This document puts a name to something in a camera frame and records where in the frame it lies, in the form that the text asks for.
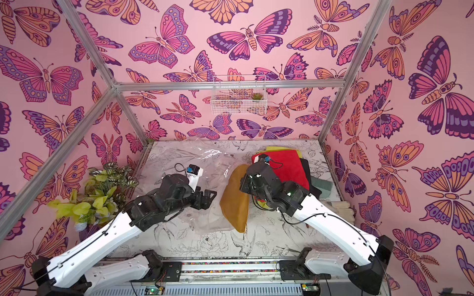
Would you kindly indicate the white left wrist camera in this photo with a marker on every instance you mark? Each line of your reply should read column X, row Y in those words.
column 193, row 173

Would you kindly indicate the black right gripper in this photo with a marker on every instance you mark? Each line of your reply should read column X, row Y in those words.
column 252, row 184

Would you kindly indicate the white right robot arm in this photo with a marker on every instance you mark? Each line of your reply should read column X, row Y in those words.
column 369, row 256

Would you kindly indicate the green leafy potted plant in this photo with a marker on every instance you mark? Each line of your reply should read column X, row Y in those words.
column 104, row 196

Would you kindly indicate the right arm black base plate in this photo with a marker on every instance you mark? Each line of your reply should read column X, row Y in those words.
column 292, row 270

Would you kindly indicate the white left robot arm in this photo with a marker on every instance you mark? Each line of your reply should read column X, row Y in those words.
column 76, row 273

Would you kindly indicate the small green succulent plant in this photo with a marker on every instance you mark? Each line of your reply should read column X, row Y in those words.
column 257, row 96

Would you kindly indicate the aluminium frame bars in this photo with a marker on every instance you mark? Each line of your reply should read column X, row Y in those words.
column 29, row 192

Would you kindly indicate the red garment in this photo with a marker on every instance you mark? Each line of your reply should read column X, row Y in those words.
column 286, row 165

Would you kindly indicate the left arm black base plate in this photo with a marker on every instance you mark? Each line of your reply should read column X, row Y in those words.
column 162, row 272

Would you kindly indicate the clear plastic vacuum bag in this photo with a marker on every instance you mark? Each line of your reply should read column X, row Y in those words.
column 217, row 160

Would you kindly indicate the white wire wall basket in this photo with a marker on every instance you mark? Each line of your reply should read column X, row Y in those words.
column 232, row 94

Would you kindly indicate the dark grey garment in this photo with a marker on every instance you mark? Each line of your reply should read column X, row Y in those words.
column 312, row 189

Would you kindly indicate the aluminium mounting rail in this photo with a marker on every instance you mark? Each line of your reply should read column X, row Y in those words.
column 236, row 277

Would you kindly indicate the beige work glove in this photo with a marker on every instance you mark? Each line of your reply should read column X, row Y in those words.
column 341, row 208

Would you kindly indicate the yellow garment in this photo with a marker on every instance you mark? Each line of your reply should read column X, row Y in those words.
column 278, row 148

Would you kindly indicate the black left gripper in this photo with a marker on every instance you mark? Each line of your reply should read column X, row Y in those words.
column 199, row 205

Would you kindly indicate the brown garment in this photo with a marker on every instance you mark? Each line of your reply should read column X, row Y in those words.
column 234, row 203

